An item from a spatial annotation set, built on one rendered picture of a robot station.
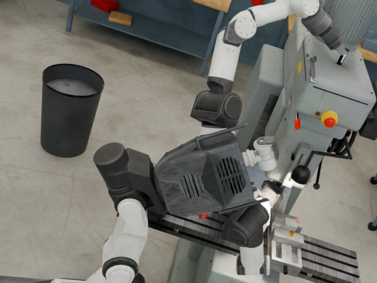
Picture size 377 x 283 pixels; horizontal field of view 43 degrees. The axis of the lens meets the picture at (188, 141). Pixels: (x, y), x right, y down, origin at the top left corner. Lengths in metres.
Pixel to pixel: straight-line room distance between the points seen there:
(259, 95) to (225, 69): 0.82
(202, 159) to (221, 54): 0.38
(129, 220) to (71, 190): 2.05
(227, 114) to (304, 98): 0.34
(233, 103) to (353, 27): 0.72
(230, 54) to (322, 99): 0.38
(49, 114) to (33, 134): 0.46
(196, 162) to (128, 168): 0.24
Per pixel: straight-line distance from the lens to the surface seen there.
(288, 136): 2.05
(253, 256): 1.85
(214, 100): 1.64
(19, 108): 4.56
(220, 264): 2.40
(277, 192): 2.23
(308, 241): 2.63
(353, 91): 1.83
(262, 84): 2.45
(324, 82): 1.80
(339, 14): 2.11
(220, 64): 1.67
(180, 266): 3.17
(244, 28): 1.69
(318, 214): 4.42
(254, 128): 2.57
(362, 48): 5.87
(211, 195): 1.57
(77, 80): 4.09
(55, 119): 3.83
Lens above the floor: 2.54
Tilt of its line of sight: 34 degrees down
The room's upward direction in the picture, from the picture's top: 19 degrees clockwise
